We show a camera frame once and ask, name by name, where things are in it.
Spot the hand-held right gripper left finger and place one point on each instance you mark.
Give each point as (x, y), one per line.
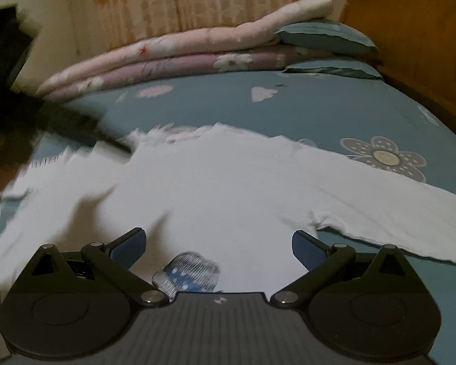
(131, 247)

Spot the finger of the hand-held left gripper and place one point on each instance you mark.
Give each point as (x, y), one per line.
(83, 127)

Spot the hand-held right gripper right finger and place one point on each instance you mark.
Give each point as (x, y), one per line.
(306, 249)

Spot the white printed long-sleeve shirt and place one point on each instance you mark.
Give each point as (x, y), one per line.
(231, 182)

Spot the purple floral quilt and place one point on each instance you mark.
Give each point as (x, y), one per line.
(174, 66)

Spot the pink floral quilt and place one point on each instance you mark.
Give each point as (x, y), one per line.
(174, 42)

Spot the blue floral bed sheet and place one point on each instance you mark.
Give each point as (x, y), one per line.
(326, 102)

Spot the teal pillow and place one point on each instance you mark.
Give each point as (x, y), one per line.
(334, 70)
(323, 36)

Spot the patterned orange beige curtain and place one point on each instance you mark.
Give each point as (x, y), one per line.
(212, 0)

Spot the wooden headboard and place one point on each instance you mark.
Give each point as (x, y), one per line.
(421, 26)

